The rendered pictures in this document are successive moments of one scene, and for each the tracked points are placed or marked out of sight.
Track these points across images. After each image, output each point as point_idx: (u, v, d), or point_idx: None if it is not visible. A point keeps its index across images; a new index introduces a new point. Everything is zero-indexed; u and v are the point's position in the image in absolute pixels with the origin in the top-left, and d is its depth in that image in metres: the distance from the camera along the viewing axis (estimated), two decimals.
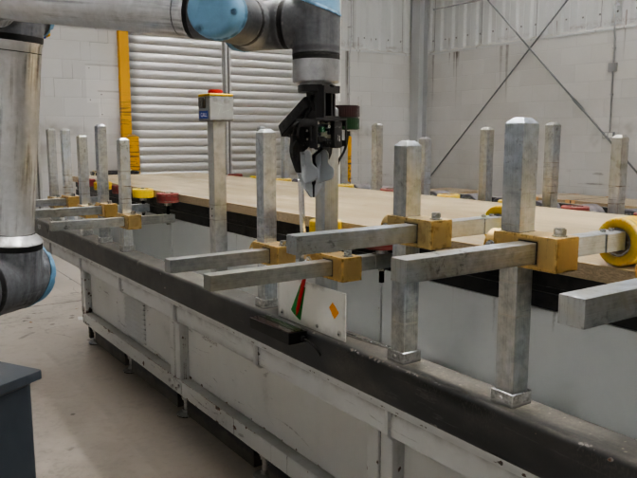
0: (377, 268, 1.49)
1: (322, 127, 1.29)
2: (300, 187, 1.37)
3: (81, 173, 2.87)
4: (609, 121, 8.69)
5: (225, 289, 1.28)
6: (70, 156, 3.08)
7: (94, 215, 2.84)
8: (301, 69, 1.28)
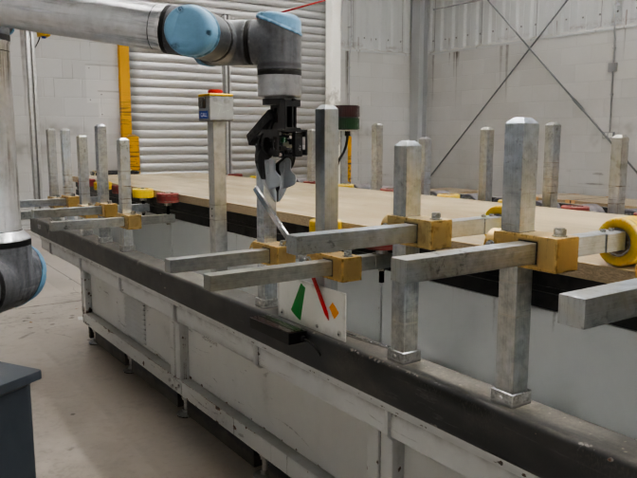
0: (377, 268, 1.49)
1: (284, 137, 1.40)
2: (257, 190, 1.51)
3: (81, 173, 2.87)
4: (609, 121, 8.69)
5: (225, 289, 1.28)
6: (70, 156, 3.08)
7: (94, 215, 2.84)
8: (264, 84, 1.39)
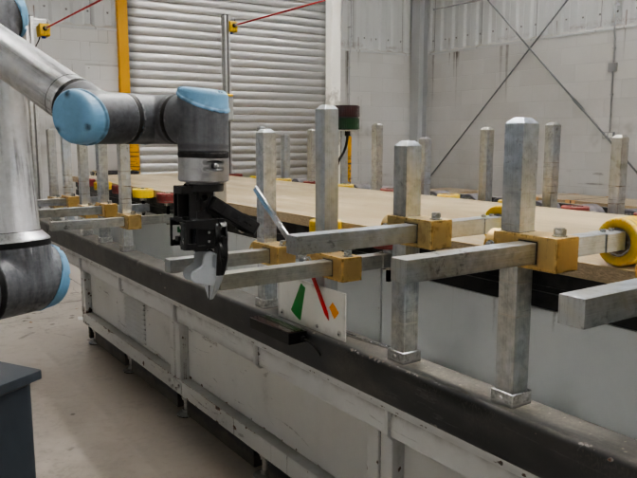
0: (385, 267, 1.50)
1: (179, 228, 1.25)
2: (257, 190, 1.51)
3: (81, 173, 2.87)
4: (609, 121, 8.69)
5: (234, 288, 1.30)
6: (70, 156, 3.08)
7: (94, 215, 2.84)
8: None
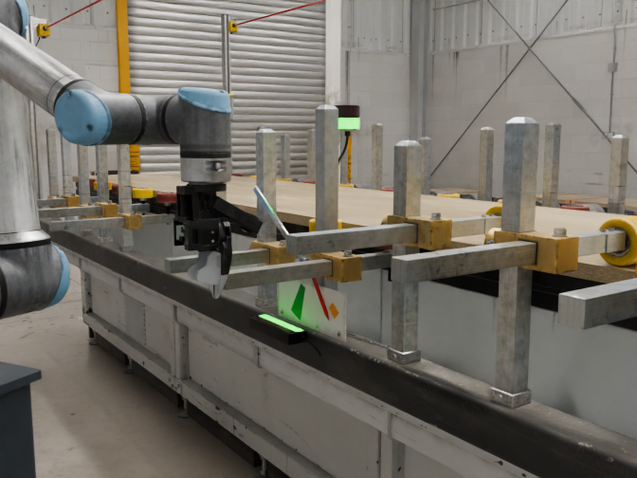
0: (389, 266, 1.50)
1: (183, 228, 1.25)
2: (257, 190, 1.51)
3: (81, 173, 2.87)
4: (609, 121, 8.69)
5: (239, 287, 1.30)
6: (70, 156, 3.08)
7: (94, 215, 2.84)
8: None
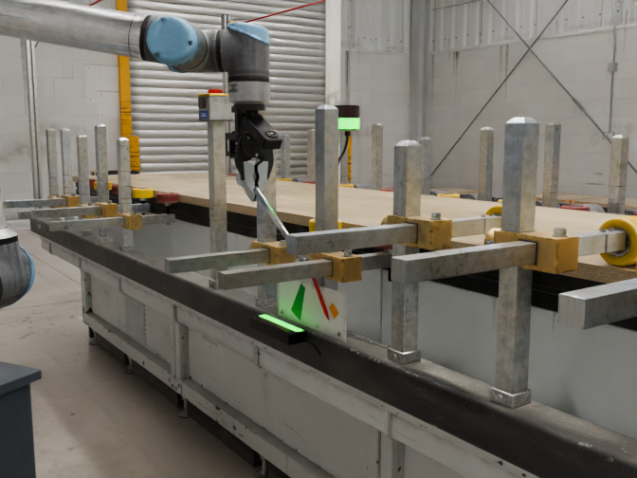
0: (389, 266, 1.50)
1: None
2: (257, 190, 1.51)
3: (81, 173, 2.87)
4: (609, 121, 8.69)
5: (239, 287, 1.30)
6: (70, 156, 3.08)
7: (94, 215, 2.84)
8: None
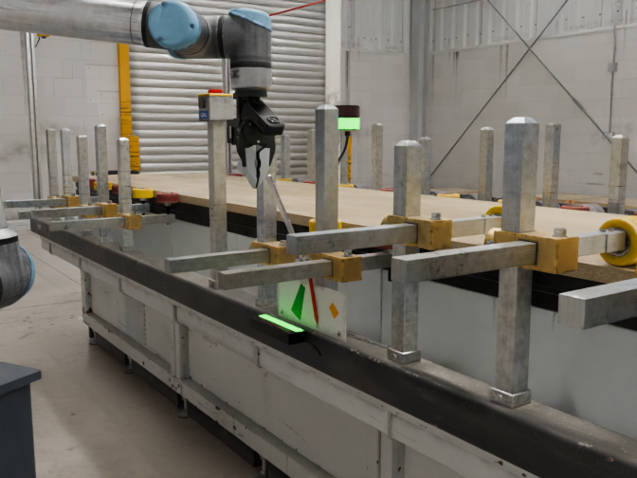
0: (389, 266, 1.50)
1: None
2: (269, 179, 1.46)
3: (81, 173, 2.87)
4: (609, 121, 8.69)
5: (239, 287, 1.30)
6: (70, 156, 3.08)
7: (94, 215, 2.84)
8: None
